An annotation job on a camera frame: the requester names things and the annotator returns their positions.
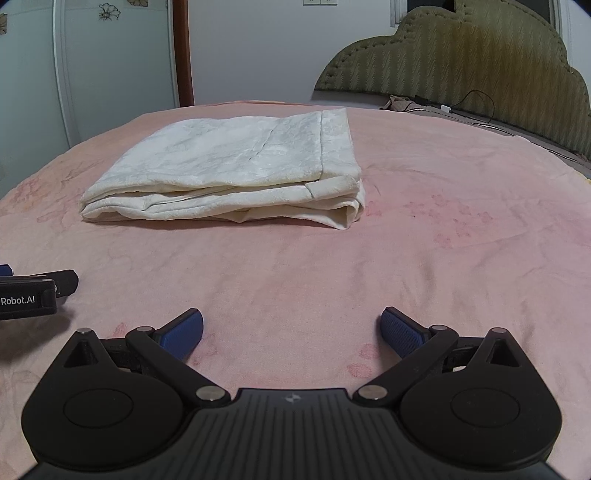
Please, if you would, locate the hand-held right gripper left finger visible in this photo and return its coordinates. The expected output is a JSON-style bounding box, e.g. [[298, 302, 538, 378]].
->
[[62, 308, 232, 408]]

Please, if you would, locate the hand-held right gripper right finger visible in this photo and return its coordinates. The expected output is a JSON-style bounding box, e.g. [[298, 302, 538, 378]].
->
[[352, 306, 523, 407]]

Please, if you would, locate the white towel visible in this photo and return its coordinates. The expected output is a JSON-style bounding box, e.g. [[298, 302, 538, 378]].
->
[[79, 107, 368, 232]]

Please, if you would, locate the pink blanket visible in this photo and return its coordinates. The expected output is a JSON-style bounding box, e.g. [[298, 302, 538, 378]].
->
[[0, 100, 591, 478]]

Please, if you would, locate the white wardrobe door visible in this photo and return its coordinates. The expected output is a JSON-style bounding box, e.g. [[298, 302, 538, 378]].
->
[[0, 0, 182, 197]]

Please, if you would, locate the tan cloth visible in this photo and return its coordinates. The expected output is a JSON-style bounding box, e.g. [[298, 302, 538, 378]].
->
[[380, 95, 420, 113]]

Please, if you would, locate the olive green padded headboard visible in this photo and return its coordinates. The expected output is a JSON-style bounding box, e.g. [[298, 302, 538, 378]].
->
[[313, 0, 591, 155]]

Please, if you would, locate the black cable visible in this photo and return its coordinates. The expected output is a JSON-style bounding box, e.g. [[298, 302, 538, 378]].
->
[[413, 89, 515, 136]]

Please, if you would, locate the brown wooden post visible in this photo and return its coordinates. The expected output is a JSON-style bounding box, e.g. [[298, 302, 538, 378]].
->
[[172, 0, 195, 108]]

